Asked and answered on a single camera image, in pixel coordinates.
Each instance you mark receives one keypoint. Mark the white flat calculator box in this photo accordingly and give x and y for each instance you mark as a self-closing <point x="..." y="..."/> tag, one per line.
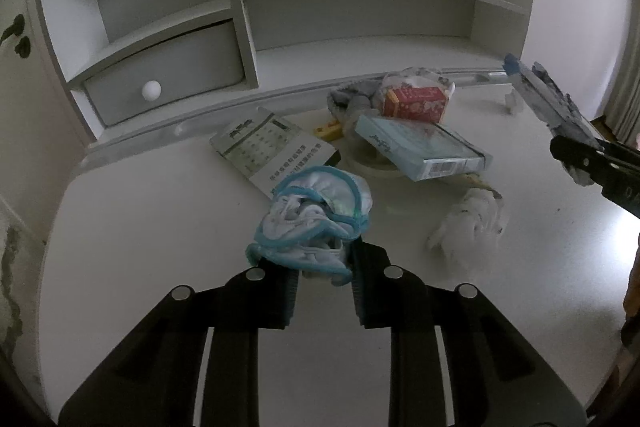
<point x="265" y="147"/>

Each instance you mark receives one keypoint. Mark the grey drawer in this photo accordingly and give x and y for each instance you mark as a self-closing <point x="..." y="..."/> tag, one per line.
<point x="165" y="67"/>

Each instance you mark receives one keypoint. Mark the yellow plastic tube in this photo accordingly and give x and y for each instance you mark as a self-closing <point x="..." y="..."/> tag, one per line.
<point x="328" y="130"/>

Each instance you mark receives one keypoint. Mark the white cloth with blue trim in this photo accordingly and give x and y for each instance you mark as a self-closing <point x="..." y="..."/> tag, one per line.
<point x="312" y="217"/>

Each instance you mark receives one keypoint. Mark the white round drawer knob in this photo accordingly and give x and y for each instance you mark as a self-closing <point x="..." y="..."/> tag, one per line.
<point x="151" y="91"/>

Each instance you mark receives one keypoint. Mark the floral printed face mask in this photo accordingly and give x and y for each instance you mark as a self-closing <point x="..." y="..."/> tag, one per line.
<point x="417" y="77"/>
<point x="350" y="99"/>

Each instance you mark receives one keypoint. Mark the crumpled white tissue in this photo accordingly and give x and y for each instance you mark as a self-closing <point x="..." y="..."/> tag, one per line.
<point x="467" y="222"/>

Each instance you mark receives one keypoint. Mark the white shelf unit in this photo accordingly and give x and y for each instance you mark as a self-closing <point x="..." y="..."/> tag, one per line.
<point x="350" y="7"/>

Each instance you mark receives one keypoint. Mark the blue white packet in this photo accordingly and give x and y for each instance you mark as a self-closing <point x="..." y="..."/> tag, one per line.
<point x="550" y="107"/>

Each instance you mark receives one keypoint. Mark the pale curtain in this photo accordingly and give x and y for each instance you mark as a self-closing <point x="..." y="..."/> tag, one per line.
<point x="625" y="107"/>

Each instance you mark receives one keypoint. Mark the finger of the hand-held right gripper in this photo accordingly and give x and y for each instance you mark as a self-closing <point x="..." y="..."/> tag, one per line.
<point x="580" y="154"/>

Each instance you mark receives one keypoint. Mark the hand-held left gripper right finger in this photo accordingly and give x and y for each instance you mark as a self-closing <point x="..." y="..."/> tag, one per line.
<point x="357" y="288"/>

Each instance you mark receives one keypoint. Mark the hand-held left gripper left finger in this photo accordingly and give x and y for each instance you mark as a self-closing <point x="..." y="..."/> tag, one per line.
<point x="290" y="297"/>

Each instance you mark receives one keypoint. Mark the red patterned box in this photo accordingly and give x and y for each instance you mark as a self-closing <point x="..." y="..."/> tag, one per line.
<point x="414" y="103"/>

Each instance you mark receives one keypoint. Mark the light blue flat box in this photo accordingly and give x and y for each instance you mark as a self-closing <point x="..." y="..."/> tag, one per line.
<point x="420" y="147"/>

